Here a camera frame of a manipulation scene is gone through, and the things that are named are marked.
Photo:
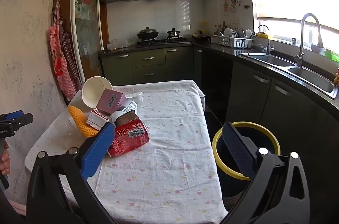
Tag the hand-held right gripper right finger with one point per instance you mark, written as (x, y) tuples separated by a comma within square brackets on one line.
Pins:
[(237, 152)]

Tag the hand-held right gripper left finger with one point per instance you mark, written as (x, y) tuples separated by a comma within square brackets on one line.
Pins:
[(96, 152)]

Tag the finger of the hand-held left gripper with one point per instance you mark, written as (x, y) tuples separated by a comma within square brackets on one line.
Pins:
[(18, 120)]

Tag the dark bin with yellow rim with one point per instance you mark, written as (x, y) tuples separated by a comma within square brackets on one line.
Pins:
[(262, 138)]

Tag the small red white box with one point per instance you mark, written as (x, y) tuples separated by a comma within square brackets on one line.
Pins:
[(96, 119)]

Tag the red snack packet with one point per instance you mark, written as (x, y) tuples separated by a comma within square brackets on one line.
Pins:
[(129, 139)]

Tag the yellow knitted cloth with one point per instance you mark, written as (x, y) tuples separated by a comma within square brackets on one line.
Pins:
[(79, 120)]

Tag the clear plastic cup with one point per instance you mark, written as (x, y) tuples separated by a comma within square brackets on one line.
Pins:
[(63, 131)]

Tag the brown wrapper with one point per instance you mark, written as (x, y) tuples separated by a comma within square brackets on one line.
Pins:
[(127, 118)]

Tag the purple cardboard box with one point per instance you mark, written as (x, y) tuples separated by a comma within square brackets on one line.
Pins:
[(110, 102)]

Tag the clear plastic bottle white label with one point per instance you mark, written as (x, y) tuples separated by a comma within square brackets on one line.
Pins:
[(129, 107)]

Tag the white paper cup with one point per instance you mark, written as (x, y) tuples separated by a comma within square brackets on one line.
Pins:
[(92, 94)]

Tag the person's left hand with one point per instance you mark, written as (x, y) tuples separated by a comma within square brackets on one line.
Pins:
[(4, 160)]

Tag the red checked apron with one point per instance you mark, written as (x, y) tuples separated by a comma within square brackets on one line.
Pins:
[(59, 70)]

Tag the table with floral cloth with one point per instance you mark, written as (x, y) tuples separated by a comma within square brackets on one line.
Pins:
[(164, 160)]

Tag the dark checked apron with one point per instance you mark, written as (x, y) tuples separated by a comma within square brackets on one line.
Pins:
[(71, 54)]

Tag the green base cabinet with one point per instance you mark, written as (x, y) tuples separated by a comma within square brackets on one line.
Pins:
[(148, 65)]

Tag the steel double sink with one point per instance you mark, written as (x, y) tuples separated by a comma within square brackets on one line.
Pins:
[(312, 78)]

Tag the clear plastic bag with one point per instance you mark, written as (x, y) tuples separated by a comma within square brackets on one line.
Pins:
[(119, 44)]

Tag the small steel faucet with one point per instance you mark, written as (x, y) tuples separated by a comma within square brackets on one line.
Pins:
[(268, 46)]

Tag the white dish rack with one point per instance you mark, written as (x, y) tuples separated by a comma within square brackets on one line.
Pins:
[(233, 42)]

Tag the white mug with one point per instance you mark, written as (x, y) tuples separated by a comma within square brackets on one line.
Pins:
[(212, 40)]

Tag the row of white plates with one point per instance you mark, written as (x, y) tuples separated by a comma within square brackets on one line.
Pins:
[(233, 33)]

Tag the dark pot with lid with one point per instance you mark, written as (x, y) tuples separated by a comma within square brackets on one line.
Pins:
[(201, 36)]

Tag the clear condiment bottle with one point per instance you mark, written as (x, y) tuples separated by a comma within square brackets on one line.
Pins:
[(217, 30)]

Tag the glass sliding door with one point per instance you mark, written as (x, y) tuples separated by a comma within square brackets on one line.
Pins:
[(84, 15)]

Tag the dark sauce bottle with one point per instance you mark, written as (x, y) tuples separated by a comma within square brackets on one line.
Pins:
[(224, 28)]

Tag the black wok with lid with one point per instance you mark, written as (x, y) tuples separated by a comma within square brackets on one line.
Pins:
[(147, 34)]

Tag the black gas stove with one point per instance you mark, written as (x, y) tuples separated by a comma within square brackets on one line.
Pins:
[(164, 41)]

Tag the tall steel faucet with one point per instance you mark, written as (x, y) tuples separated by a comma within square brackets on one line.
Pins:
[(302, 36)]

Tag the green plastic container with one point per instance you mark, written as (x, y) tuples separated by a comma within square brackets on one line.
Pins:
[(332, 56)]

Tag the hanging white spatula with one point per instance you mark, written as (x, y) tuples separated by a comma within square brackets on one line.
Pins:
[(232, 3)]

